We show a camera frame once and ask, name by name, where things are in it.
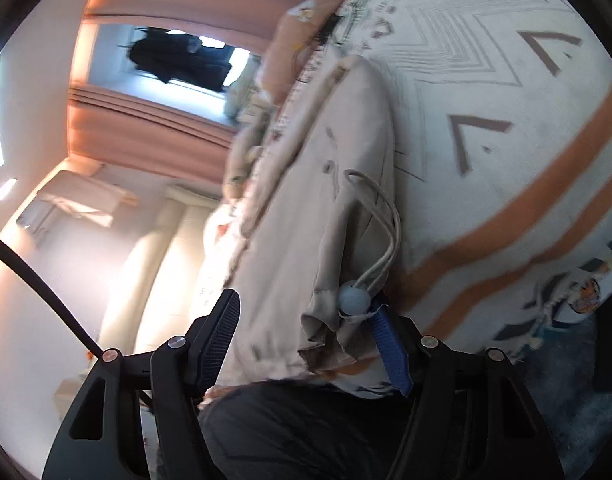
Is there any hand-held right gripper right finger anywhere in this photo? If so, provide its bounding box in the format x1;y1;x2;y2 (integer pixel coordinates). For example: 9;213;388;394
370;304;567;480

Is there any pink plush pillow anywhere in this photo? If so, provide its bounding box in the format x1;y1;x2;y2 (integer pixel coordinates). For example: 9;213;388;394
261;0;353;107

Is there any cream padded headboard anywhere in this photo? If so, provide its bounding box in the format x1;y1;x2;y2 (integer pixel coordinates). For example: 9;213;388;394
100;185;227;357

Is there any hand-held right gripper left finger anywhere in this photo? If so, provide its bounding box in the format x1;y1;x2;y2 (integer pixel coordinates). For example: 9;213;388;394
40;288;242;480

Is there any patterned blanket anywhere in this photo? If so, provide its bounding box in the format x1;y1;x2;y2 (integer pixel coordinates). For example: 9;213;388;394
201;0;612;402

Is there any person's leg in dark pants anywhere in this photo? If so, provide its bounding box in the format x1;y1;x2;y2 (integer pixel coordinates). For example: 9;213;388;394
198;380;423;480

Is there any white air conditioner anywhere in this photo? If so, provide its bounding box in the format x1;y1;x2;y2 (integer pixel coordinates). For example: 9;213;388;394
16;196;59;242

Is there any beige jacket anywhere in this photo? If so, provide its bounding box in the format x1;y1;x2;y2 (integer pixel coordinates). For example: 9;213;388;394
221;57;407;397

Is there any dark hanging jacket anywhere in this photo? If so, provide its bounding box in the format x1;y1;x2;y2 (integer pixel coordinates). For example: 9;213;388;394
128;27;237;94

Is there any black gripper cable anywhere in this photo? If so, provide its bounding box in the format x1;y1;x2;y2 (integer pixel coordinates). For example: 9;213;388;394
0;229;107;357

